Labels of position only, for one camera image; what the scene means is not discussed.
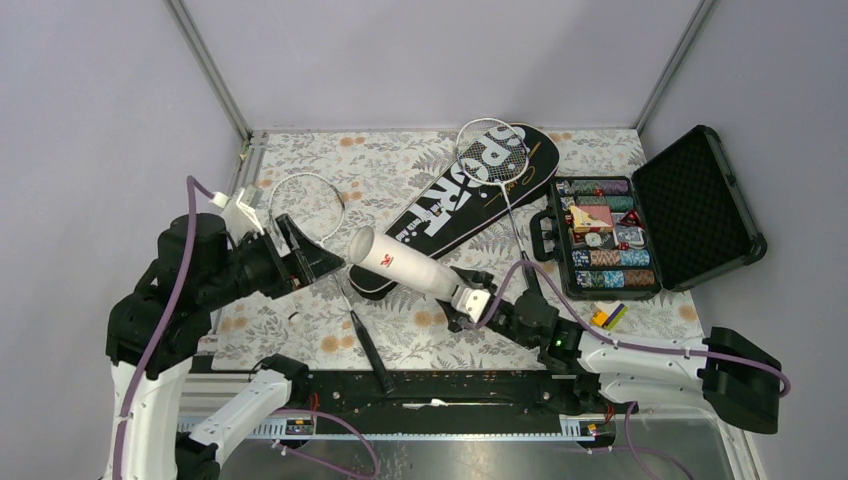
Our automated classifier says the white racket on bag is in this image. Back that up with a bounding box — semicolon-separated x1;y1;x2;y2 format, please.
456;117;552;262

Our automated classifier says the black poker chip case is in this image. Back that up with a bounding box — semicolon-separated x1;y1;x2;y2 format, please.
530;125;768;301

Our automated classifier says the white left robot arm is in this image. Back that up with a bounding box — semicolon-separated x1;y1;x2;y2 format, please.
104;213;344;479

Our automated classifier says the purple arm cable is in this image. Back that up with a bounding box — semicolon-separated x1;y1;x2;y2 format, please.
466;260;793;399
111;175;230;480

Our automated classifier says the red playing card box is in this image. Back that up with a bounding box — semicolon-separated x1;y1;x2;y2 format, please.
569;205;615;233

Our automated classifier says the white shuttlecock tube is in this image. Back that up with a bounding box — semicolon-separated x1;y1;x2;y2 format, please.
347;226;466;302

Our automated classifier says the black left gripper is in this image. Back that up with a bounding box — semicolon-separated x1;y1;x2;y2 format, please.
203;211;347;307

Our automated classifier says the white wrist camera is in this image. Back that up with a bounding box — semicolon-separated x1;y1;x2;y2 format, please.
209;185;265;245
451;287;491;324

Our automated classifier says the black racket cover bag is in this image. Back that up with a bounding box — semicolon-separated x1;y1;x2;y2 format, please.
384;123;560;260

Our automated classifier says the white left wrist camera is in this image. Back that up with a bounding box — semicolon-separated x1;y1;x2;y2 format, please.
209;185;265;245

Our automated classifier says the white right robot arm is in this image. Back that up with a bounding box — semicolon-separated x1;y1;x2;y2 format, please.
444;267;789;435

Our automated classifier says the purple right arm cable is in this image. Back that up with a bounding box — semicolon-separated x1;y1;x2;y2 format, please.
466;260;793;399

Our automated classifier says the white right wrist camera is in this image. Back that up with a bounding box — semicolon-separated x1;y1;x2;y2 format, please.
451;287;491;324

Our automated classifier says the floral table mat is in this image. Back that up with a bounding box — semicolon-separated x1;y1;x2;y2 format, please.
211;129;704;372

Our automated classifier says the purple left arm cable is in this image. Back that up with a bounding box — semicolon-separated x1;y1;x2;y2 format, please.
111;175;230;480

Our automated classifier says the white racket black handle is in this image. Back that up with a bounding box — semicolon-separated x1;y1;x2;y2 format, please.
268;172;396;395

